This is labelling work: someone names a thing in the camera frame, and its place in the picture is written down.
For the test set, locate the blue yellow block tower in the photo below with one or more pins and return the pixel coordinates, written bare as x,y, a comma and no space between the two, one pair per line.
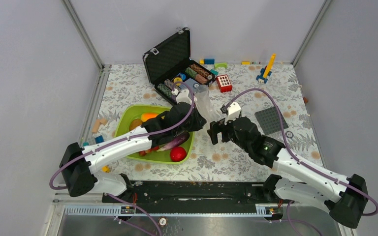
266,71

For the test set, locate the clear zip top bag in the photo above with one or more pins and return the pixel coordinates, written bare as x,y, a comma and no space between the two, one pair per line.
204,105

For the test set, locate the orange mango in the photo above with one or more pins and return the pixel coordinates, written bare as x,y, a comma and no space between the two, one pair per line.
146,116

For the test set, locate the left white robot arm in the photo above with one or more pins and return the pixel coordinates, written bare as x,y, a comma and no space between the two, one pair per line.
81,166

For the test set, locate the purple eggplant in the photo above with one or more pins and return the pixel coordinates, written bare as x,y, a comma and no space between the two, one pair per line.
177,141

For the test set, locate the tan wooden block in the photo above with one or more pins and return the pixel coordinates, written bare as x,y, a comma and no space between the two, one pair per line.
98,123

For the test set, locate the brown kiwi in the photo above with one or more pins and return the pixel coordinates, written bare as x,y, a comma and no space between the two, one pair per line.
135,123

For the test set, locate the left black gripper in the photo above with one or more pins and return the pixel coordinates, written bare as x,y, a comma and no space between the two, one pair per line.
200,122

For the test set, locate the blue block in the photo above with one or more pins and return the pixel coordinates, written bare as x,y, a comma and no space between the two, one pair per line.
209,61

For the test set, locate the red apple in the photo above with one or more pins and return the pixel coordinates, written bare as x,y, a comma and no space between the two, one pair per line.
178,154

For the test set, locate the green plastic tray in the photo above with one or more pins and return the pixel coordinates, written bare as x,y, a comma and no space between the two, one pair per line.
161,157

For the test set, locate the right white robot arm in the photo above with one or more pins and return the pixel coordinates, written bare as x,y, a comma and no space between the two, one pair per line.
343,198

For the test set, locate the black poker chip case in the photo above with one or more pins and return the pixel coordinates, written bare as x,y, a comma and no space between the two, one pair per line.
171,58

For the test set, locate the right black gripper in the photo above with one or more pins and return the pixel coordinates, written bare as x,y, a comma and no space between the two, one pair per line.
215,127

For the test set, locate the green arch block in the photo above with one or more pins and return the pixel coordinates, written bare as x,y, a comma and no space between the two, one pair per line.
220,65

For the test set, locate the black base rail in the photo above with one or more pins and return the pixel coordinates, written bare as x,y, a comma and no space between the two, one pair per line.
199,197

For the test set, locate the grey building baseplate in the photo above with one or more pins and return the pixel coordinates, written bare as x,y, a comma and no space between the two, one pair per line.
268,120

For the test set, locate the red building block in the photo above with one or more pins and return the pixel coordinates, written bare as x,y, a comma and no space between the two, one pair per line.
224,83

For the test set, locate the blue grey floor blocks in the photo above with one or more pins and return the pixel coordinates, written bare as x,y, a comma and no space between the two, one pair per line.
93,140

